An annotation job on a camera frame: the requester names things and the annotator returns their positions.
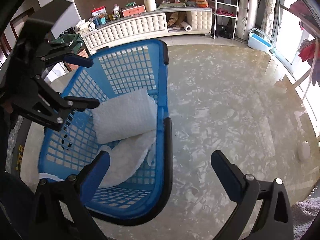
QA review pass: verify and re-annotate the red cardboard box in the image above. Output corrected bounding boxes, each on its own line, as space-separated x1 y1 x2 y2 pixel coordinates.
63 49 93 72

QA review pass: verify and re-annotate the green plastic bag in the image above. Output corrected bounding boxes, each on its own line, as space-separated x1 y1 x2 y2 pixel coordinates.
52 27 84 54

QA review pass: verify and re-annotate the light blue storage bin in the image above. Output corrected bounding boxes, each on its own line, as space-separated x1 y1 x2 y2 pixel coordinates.
247 28 274 53

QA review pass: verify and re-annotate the white folded towel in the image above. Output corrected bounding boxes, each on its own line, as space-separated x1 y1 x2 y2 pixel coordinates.
92 89 157 144

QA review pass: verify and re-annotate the orange bag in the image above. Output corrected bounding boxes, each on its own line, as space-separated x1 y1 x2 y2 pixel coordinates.
196 0 209 8

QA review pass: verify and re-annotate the white round coaster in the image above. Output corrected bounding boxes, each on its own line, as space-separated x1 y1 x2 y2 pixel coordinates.
298 141 311 162

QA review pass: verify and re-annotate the pink box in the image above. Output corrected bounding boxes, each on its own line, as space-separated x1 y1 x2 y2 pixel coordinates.
121 5 146 17

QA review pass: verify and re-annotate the white plastic jug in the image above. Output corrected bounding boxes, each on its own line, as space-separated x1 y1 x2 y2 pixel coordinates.
144 0 157 12

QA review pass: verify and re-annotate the blue plastic laundry basket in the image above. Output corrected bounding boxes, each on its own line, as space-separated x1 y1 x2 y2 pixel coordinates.
39 39 172 226

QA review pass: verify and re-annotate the white tufted TV cabinet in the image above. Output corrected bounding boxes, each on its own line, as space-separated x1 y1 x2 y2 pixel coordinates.
82 7 212 55

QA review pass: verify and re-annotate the white paper roll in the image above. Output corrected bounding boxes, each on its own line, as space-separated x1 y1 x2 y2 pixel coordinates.
181 21 192 32

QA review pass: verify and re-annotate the white knitted cloth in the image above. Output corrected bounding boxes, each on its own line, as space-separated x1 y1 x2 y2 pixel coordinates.
99 130 156 188

